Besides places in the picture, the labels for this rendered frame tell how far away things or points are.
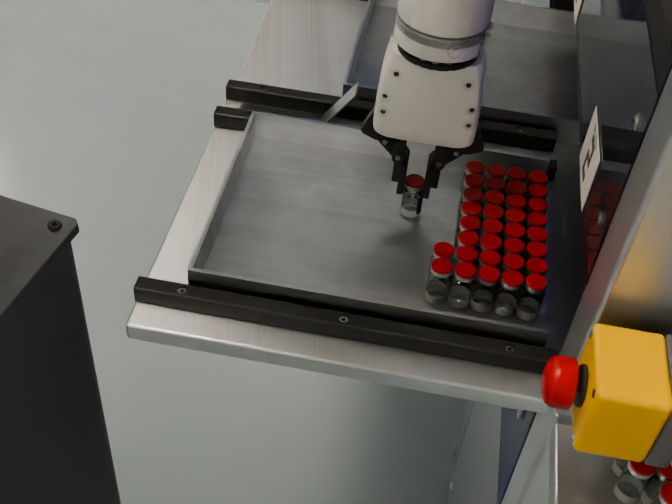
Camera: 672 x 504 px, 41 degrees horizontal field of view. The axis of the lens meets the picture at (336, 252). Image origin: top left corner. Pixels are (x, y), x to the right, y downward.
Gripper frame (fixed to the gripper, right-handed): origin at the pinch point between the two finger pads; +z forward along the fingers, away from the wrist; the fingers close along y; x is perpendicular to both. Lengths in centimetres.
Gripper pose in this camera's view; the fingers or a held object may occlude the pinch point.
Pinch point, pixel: (416, 173)
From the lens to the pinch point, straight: 94.1
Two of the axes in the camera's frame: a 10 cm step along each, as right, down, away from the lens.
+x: -1.7, 6.9, -7.1
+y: -9.8, -1.7, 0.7
